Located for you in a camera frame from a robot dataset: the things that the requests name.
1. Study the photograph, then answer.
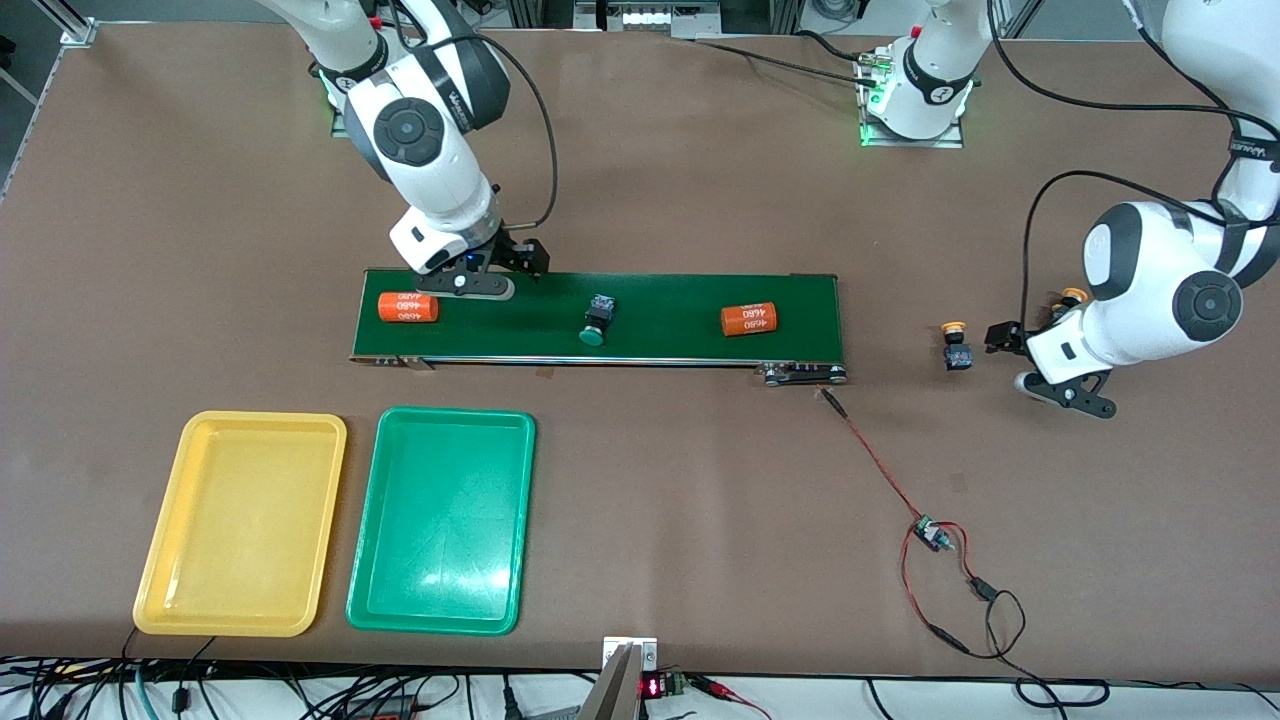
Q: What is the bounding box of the green push button switch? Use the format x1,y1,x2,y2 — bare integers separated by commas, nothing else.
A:
580,294,616,348

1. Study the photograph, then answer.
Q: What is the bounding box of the orange cylinder with white print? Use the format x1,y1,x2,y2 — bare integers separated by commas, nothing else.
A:
720,302,779,337
378,291,440,324

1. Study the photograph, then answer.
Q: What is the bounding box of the green conveyor belt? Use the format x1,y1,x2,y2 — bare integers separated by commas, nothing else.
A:
350,268,848,387

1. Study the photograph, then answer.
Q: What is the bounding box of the green plastic tray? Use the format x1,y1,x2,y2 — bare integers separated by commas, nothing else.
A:
346,406,537,636

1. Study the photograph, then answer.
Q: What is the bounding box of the yellow plastic tray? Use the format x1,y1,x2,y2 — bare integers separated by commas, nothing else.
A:
133,410,348,638

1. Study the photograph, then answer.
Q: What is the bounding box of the red alligator clip lead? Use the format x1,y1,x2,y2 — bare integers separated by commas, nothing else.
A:
690,675,771,720

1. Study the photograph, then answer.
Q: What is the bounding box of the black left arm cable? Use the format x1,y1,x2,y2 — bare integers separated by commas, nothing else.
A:
985,0,1280,336

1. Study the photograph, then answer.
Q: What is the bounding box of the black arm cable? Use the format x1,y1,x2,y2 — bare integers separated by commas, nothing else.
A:
390,0,559,233
985,0,1280,336

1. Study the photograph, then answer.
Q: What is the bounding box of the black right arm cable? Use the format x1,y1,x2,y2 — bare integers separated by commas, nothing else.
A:
390,0,559,233

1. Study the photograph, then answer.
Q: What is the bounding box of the red black conveyor wire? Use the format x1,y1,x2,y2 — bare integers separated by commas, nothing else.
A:
820,388,936,531

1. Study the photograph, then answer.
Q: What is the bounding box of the red black supply wire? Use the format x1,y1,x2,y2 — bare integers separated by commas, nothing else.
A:
900,520,1111,713

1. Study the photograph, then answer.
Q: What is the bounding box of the black table cable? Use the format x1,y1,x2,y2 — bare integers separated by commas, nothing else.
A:
690,28,886,93

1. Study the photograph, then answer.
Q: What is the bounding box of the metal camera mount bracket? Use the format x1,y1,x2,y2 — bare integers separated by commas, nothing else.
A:
578,637,658,720

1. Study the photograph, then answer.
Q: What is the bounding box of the aluminium corner bracket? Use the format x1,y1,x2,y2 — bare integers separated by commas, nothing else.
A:
45,0,98,48

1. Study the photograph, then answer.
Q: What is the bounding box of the tangled black cable bundle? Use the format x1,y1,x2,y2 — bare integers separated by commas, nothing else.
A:
0,655,601,720

